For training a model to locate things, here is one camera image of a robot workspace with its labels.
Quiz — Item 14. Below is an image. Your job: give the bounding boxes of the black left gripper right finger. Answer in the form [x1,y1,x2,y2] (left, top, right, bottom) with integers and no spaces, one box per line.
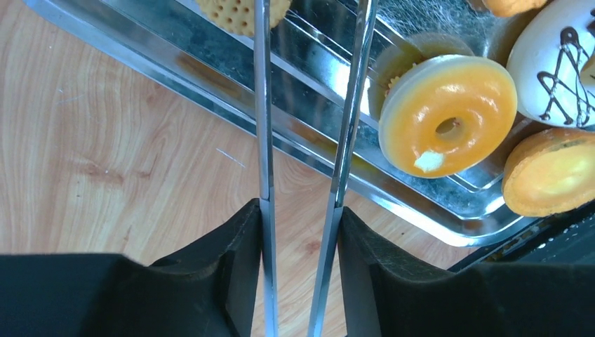
[338,209,594,336]

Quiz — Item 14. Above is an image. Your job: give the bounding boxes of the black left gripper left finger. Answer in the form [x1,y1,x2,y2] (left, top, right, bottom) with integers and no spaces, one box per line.
[1,199,262,336]

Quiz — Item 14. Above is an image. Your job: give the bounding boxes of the orange glazed donut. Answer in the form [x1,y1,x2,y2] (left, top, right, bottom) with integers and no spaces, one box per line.
[377,55,518,178]

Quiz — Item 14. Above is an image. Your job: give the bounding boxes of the tan round biscuit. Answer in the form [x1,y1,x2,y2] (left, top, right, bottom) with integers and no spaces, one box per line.
[196,0,291,37]

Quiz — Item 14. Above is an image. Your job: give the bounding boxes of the metal tongs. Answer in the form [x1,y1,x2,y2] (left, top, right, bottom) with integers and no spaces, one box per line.
[253,1,377,336]

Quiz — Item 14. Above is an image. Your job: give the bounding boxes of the metal tray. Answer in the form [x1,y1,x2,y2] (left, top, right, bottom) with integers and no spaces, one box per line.
[23,0,595,249]

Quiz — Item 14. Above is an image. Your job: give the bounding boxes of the white chocolate drizzle donut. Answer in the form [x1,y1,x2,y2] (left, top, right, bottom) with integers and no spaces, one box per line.
[507,1,594,128]

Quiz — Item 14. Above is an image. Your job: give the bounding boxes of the orange fish cookie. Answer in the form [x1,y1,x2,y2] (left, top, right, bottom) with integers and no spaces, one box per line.
[482,0,548,18]

